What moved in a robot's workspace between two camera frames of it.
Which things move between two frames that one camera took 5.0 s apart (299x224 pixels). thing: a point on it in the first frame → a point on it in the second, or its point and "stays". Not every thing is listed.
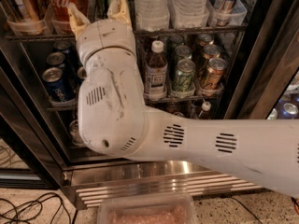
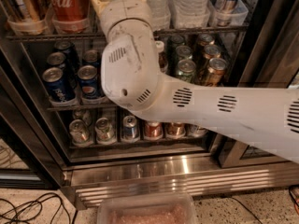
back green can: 172,42 stays
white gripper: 104,37 → 121,9
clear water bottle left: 152,7 stays
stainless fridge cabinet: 225,51 stays
